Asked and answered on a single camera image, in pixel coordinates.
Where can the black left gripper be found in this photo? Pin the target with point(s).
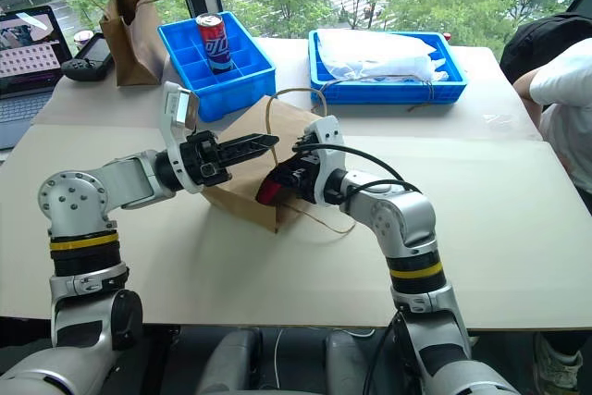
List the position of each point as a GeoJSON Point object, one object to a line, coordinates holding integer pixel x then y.
{"type": "Point", "coordinates": [205, 161]}

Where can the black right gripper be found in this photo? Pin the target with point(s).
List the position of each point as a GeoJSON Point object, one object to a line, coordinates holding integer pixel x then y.
{"type": "Point", "coordinates": [303, 180]}

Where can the red plush toy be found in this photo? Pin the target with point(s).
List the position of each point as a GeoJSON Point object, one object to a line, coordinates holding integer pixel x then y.
{"type": "Point", "coordinates": [268, 192]}

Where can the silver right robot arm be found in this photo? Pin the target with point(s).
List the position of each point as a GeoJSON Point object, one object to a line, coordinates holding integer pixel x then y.
{"type": "Point", "coordinates": [398, 219]}

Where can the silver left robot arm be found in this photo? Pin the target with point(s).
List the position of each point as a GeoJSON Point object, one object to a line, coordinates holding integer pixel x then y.
{"type": "Point", "coordinates": [83, 191]}

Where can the brown paper bag lying open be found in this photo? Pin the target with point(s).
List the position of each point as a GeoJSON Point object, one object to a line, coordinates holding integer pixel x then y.
{"type": "Point", "coordinates": [245, 182]}

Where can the white plastic bag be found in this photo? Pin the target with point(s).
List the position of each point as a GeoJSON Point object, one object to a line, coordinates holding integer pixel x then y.
{"type": "Point", "coordinates": [374, 55]}

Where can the brown paper bag standing upright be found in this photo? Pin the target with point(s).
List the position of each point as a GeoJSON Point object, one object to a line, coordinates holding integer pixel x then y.
{"type": "Point", "coordinates": [131, 39]}

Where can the blue compartment plastic bin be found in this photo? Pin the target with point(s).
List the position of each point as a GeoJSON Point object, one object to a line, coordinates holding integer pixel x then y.
{"type": "Point", "coordinates": [217, 85]}

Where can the red and blue soda can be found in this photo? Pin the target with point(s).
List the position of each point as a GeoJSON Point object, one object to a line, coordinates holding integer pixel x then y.
{"type": "Point", "coordinates": [215, 45]}

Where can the blue shallow plastic tray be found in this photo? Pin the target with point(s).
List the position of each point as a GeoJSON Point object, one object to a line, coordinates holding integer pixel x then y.
{"type": "Point", "coordinates": [393, 90]}

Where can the black handheld game console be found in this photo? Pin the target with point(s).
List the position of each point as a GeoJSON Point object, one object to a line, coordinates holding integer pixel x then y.
{"type": "Point", "coordinates": [90, 59]}

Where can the grey rounded robot leg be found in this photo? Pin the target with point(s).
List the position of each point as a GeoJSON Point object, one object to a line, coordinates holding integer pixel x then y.
{"type": "Point", "coordinates": [349, 362]}
{"type": "Point", "coordinates": [231, 362]}

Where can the paper cup with lid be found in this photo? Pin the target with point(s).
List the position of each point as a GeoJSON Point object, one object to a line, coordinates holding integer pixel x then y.
{"type": "Point", "coordinates": [83, 38]}

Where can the clear plastic wrapper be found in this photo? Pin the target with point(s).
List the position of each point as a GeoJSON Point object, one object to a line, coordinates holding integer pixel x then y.
{"type": "Point", "coordinates": [499, 120]}

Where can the grey laptop computer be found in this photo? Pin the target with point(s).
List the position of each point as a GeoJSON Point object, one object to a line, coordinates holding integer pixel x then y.
{"type": "Point", "coordinates": [23, 66]}

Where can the person in white shirt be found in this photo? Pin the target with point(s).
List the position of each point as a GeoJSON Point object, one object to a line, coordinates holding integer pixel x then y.
{"type": "Point", "coordinates": [566, 108]}

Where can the black backpack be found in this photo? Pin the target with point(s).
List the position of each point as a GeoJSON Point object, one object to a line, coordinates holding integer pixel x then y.
{"type": "Point", "coordinates": [541, 39]}

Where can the white sneaker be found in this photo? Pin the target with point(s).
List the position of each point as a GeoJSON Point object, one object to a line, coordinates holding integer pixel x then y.
{"type": "Point", "coordinates": [557, 367]}

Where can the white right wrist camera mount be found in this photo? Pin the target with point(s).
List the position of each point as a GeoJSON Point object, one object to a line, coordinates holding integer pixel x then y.
{"type": "Point", "coordinates": [326, 145]}

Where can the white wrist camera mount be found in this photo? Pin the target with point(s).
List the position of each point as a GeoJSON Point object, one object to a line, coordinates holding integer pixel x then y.
{"type": "Point", "coordinates": [173, 108]}
{"type": "Point", "coordinates": [326, 145]}

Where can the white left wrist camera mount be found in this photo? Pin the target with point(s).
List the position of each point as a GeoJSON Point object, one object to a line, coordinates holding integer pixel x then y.
{"type": "Point", "coordinates": [173, 108]}

